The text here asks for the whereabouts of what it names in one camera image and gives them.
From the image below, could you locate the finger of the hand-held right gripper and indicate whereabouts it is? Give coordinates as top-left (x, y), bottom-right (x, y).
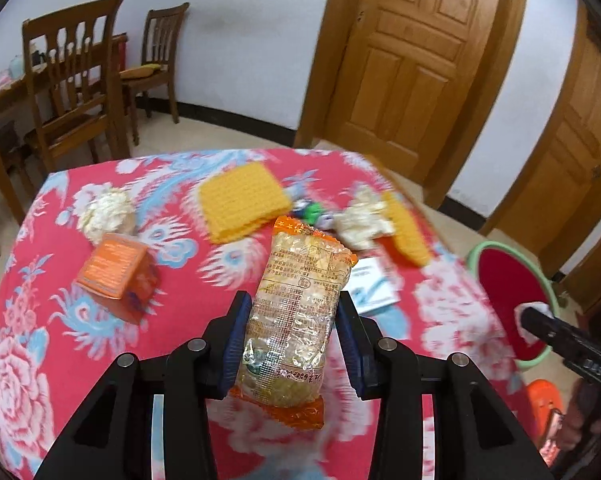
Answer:
top-left (521, 306), bottom-right (573, 356)

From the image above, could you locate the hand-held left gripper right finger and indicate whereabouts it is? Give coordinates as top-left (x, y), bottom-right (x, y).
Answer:
top-left (336, 292), bottom-right (556, 480)

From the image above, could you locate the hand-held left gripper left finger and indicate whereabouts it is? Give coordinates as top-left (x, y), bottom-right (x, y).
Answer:
top-left (33, 291), bottom-right (254, 480)

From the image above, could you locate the white tissue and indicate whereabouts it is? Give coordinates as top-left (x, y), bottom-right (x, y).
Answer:
top-left (513, 301), bottom-right (552, 345)

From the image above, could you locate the red basin with green rim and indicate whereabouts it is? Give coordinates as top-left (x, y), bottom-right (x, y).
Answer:
top-left (466, 241), bottom-right (561, 373)

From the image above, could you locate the clear orange noodle packet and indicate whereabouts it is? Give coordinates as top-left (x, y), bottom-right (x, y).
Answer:
top-left (229, 215), bottom-right (358, 431)

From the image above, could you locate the yellow foam fruit net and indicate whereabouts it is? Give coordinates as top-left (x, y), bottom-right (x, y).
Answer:
top-left (198, 162), bottom-right (294, 247)
top-left (383, 191), bottom-right (433, 268)

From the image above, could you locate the orange plastic stool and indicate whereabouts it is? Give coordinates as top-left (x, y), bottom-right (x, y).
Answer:
top-left (527, 379), bottom-right (566, 467)

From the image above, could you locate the white blue small packet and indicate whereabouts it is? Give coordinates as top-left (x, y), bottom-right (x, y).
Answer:
top-left (347, 257), bottom-right (401, 316)

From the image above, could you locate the panelled wooden door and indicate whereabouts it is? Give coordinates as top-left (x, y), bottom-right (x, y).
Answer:
top-left (563, 220), bottom-right (601, 317)
top-left (293, 0), bottom-right (531, 198)
top-left (479, 0), bottom-right (601, 281)

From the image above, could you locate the white crumpled foam net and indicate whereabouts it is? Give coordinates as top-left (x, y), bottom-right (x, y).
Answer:
top-left (333, 185), bottom-right (396, 252)

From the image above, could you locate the orange cardboard box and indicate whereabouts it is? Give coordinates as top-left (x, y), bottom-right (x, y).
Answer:
top-left (75, 232), bottom-right (160, 323)

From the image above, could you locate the small green wrapper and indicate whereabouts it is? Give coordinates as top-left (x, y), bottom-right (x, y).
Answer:
top-left (293, 199), bottom-right (327, 225)

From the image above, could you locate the white foam fruit net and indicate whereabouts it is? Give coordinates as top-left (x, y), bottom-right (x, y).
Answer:
top-left (78, 187), bottom-right (136, 246)

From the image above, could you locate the red floral tablecloth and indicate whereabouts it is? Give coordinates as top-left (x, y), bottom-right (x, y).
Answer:
top-left (0, 147), bottom-right (546, 480)

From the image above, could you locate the yellow seat cushion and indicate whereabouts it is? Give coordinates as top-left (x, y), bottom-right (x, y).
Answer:
top-left (119, 62), bottom-right (162, 81)

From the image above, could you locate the wooden chair with cushion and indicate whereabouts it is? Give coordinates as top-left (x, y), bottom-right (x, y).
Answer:
top-left (119, 2), bottom-right (191, 147)

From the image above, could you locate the tall wooden slat-back chair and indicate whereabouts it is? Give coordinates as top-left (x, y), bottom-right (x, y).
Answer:
top-left (22, 0), bottom-right (137, 173)

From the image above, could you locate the wooden dining table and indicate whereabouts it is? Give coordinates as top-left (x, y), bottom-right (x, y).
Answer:
top-left (0, 34), bottom-right (131, 196)

